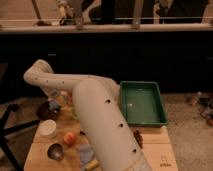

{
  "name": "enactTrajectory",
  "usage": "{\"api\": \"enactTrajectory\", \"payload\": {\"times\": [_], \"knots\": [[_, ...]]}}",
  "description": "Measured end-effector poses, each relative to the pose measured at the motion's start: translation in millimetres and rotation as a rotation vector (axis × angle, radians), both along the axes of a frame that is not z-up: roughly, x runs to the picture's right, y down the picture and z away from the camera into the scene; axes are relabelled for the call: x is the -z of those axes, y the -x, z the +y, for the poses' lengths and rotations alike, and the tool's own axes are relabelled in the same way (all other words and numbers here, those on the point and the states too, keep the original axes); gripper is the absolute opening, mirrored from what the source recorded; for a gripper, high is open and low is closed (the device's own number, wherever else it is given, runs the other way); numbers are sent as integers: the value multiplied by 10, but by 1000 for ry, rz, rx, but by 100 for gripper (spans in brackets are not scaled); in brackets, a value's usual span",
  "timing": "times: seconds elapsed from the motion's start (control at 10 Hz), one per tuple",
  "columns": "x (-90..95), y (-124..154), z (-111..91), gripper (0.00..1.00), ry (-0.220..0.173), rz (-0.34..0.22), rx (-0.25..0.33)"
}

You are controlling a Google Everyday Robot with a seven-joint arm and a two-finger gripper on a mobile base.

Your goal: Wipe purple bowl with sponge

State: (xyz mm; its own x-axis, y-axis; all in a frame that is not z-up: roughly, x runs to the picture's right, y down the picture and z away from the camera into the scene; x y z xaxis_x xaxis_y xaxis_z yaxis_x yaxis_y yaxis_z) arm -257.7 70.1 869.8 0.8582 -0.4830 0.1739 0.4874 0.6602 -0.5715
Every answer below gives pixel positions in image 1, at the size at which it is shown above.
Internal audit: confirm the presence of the yellow sponge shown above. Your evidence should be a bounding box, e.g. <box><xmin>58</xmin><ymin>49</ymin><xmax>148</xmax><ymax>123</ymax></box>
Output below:
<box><xmin>85</xmin><ymin>159</ymin><xmax>99</xmax><ymax>171</ymax></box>

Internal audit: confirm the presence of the blue grey cloth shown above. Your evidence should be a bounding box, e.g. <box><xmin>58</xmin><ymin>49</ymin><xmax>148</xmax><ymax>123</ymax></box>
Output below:
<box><xmin>78</xmin><ymin>144</ymin><xmax>94</xmax><ymax>165</ymax></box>

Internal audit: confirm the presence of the small metal bowl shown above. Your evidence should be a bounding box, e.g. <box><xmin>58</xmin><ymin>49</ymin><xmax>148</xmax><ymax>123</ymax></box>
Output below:
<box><xmin>47</xmin><ymin>143</ymin><xmax>64</xmax><ymax>161</ymax></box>

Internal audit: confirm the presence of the white round container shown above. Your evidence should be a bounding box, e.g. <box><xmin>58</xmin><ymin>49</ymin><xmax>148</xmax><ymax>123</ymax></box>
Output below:
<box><xmin>39</xmin><ymin>120</ymin><xmax>57</xmax><ymax>138</ymax></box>

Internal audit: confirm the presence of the dark purple bowl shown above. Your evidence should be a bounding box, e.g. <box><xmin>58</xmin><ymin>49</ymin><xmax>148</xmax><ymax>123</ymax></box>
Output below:
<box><xmin>36</xmin><ymin>101</ymin><xmax>60</xmax><ymax>120</ymax></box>

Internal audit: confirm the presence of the brown pine cone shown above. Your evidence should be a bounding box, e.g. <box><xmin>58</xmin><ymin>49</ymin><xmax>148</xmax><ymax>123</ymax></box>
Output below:
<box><xmin>133</xmin><ymin>130</ymin><xmax>143</xmax><ymax>149</ymax></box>

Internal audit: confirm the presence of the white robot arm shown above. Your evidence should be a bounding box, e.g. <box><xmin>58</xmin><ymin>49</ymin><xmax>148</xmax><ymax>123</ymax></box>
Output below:
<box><xmin>23</xmin><ymin>59</ymin><xmax>152</xmax><ymax>171</ymax></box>

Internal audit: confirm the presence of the green plastic tray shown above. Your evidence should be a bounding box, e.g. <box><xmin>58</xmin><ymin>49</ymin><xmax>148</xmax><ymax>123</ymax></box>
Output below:
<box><xmin>120</xmin><ymin>81</ymin><xmax>168</xmax><ymax>128</ymax></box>

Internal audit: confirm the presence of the black chair base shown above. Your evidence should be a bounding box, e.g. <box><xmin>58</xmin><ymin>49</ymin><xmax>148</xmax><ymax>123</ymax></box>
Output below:
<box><xmin>0</xmin><ymin>104</ymin><xmax>39</xmax><ymax>171</ymax></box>

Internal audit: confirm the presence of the orange peach fruit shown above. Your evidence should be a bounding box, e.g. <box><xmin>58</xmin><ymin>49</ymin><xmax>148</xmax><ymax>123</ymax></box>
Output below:
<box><xmin>63</xmin><ymin>132</ymin><xmax>77</xmax><ymax>146</ymax></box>

